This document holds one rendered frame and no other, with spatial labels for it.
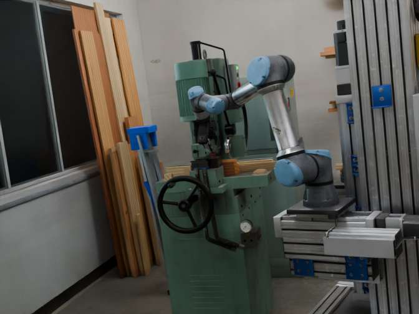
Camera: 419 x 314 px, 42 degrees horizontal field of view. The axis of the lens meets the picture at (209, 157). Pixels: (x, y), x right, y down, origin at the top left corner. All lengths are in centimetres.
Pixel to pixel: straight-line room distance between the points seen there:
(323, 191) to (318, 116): 289
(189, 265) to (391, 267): 105
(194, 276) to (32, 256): 121
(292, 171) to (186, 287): 111
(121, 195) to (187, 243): 139
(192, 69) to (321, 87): 243
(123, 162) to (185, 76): 150
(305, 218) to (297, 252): 15
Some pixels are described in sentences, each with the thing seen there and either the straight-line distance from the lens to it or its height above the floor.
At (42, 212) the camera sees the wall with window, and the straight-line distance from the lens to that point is 380.
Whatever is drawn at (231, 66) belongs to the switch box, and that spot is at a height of 146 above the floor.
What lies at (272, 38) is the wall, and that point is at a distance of 517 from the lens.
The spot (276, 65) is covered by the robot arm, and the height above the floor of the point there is 141.
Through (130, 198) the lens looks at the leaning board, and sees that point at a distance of 422.
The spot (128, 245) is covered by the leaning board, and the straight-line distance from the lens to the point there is 426.
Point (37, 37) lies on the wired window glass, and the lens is 412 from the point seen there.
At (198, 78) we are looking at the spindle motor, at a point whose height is 141.
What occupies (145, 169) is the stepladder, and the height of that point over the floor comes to 87.
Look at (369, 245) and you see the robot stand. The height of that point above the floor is 70.
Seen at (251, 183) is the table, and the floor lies 86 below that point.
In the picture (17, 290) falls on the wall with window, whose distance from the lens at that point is 360.
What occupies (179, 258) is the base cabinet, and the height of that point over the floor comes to 48.
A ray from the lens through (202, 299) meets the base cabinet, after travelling 298.
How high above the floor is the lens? 133
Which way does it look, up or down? 7 degrees down
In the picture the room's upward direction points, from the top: 7 degrees counter-clockwise
